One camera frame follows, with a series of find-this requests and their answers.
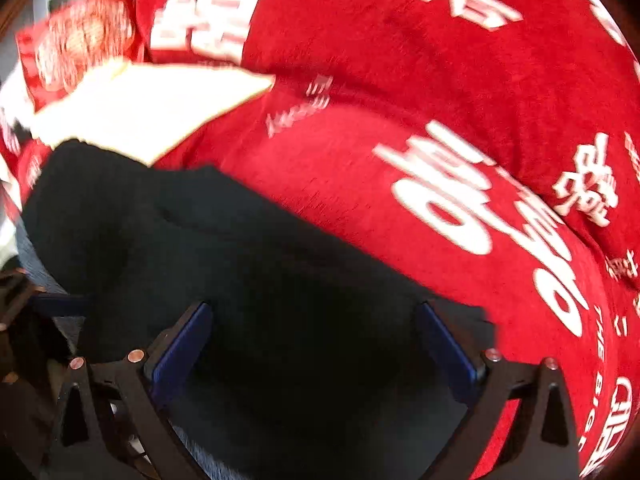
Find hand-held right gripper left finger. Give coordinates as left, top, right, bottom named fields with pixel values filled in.
left=50, top=301, right=213, bottom=480

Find white cloth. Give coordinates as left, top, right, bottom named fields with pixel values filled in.
left=0, top=57, right=277, bottom=168

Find red printed blanket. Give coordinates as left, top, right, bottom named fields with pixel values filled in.
left=0, top=0, right=640, bottom=480

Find blue-grey floral cloth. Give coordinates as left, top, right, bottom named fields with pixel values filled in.
left=14, top=220, right=261, bottom=480

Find black pants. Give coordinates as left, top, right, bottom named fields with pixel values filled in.
left=20, top=139, right=498, bottom=480

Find red gold-patterned pillow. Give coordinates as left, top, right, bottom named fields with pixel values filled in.
left=15, top=0, right=148, bottom=113

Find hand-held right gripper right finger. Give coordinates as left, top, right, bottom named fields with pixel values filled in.
left=415, top=301, right=581, bottom=480

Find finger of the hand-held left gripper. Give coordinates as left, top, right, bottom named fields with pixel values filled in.
left=0, top=267, right=93, bottom=331

